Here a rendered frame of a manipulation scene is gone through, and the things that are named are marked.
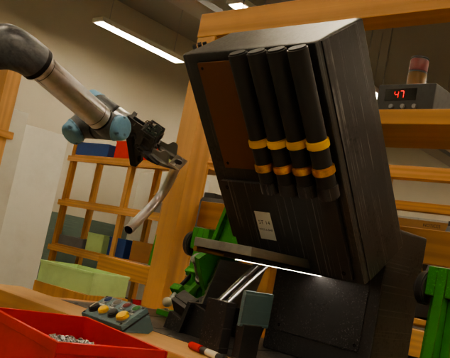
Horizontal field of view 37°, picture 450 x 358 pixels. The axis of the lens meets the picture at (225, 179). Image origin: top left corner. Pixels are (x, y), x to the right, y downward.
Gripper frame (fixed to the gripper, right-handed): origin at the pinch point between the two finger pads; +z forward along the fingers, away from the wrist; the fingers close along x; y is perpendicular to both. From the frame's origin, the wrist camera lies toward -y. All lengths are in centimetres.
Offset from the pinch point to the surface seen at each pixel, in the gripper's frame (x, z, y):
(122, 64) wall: 653, -288, -477
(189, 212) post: 9.9, 10.1, -23.0
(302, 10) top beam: 41, 5, 47
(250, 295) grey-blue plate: -57, 40, 33
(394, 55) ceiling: 824, 50, -297
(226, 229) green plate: -38, 27, 26
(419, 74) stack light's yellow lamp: 18, 45, 61
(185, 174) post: 14.5, 1.6, -13.7
